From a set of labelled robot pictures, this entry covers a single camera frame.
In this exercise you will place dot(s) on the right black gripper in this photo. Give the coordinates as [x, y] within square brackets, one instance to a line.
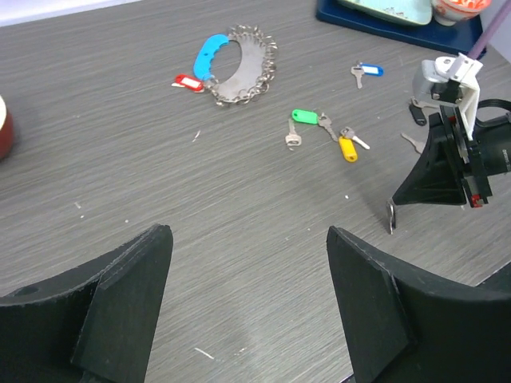
[454, 169]

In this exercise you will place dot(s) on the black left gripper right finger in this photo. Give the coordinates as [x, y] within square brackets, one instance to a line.
[405, 324]

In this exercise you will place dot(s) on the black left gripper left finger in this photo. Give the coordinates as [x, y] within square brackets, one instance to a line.
[92, 323]

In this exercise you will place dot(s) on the silver key with ring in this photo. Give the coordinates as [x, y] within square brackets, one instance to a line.
[292, 139]

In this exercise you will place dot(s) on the metal crescent keyring holder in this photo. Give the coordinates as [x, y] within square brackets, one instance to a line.
[255, 72]

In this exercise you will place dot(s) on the black key tag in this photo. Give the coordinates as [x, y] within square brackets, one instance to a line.
[391, 215]
[417, 115]

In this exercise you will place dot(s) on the loose silver key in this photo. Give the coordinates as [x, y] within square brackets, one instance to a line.
[419, 146]

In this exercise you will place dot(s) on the yellow key tag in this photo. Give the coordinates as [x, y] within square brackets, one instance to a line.
[348, 149]

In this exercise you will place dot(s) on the silver key by yellow tag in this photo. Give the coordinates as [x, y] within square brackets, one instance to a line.
[349, 133]

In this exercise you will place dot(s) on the silver key by green tag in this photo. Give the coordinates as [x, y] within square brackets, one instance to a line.
[325, 122]

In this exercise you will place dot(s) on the blue key tag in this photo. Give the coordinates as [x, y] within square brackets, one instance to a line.
[372, 70]

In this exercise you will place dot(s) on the silver key by blue tag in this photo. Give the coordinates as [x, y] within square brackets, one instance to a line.
[358, 72]

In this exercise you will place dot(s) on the green key tag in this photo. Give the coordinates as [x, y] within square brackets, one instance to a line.
[304, 116]

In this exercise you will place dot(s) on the dark blue tray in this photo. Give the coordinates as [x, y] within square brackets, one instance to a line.
[455, 39]

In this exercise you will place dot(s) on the red patterned bowl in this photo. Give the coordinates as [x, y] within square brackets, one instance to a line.
[450, 12]

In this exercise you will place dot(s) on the light green divided dish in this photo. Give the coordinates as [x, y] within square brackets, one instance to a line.
[404, 12]

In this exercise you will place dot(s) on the white and red bowl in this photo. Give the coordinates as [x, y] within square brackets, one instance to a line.
[7, 130]

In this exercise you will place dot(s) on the red key tag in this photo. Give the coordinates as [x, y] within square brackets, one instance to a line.
[189, 82]

